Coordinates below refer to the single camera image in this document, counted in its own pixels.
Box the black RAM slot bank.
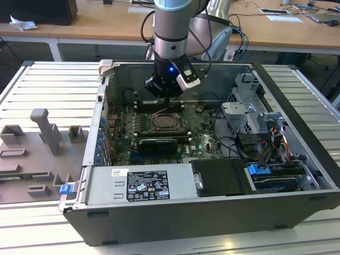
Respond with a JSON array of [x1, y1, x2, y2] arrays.
[[135, 129, 192, 142], [135, 100, 185, 112]]

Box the CPU socket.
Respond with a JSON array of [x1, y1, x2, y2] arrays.
[[150, 112, 185, 133]]

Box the black round board component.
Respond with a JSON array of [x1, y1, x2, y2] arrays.
[[122, 89, 137, 104]]

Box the black graphics card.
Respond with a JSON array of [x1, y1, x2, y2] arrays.
[[138, 138, 178, 156]]

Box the green motherboard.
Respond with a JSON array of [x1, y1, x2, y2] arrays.
[[106, 100, 226, 165]]

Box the grey metal drive cage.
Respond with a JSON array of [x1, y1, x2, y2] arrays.
[[220, 73, 287, 136]]

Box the grey flat desk plate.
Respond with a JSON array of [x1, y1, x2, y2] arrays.
[[128, 7, 156, 14]]

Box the wooden desk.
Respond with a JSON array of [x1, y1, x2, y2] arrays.
[[0, 0, 340, 56]]

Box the black power supply label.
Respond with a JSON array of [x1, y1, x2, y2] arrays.
[[126, 171, 171, 202]]

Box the grey power supply unit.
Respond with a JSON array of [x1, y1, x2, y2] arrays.
[[84, 163, 200, 207]]

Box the blue disk carrier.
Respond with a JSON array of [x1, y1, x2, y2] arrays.
[[246, 163, 303, 193]]

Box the open black PC case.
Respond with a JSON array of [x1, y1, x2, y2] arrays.
[[58, 59, 340, 247]]

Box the blue case latch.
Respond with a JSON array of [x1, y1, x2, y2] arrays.
[[59, 184, 73, 197]]

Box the white paper sheet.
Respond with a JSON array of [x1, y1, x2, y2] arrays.
[[266, 15, 303, 23]]

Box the grey parts rack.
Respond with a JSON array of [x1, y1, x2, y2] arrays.
[[0, 108, 90, 205]]

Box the black box on desk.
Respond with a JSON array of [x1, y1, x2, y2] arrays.
[[0, 0, 79, 27]]

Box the crumpled white paper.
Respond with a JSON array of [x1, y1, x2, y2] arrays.
[[9, 14, 38, 32]]

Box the green RAM stick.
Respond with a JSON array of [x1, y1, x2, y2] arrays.
[[0, 172, 49, 181]]

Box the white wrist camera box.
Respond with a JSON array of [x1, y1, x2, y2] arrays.
[[175, 62, 201, 91]]

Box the grey case latch handle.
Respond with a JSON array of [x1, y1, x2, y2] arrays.
[[98, 59, 115, 78]]

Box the black cable bundle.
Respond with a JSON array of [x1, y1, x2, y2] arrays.
[[212, 108, 266, 171]]

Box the blue hanging cable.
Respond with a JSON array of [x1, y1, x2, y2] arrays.
[[233, 25, 249, 63]]

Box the orange and yellow wires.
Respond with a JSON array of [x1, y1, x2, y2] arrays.
[[269, 127, 291, 160]]

